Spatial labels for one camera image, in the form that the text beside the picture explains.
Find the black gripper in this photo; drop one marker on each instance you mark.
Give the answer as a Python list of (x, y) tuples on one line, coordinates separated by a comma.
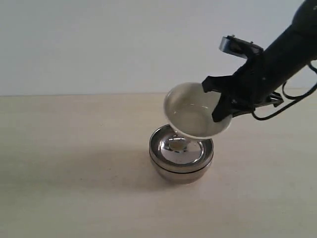
[(249, 76)]

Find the white ceramic bowl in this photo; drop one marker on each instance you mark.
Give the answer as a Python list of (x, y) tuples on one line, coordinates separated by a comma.
[(189, 109)]

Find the ribbed stainless steel bowl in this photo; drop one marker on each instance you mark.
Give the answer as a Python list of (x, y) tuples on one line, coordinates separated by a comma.
[(178, 154)]

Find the plain stainless steel bowl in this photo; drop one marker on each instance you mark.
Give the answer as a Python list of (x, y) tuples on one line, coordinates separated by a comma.
[(180, 176)]

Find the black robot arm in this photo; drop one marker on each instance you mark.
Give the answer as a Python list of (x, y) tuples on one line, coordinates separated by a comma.
[(294, 49)]

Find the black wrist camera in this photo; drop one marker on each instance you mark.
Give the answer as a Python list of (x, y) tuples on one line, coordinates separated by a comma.
[(238, 47)]

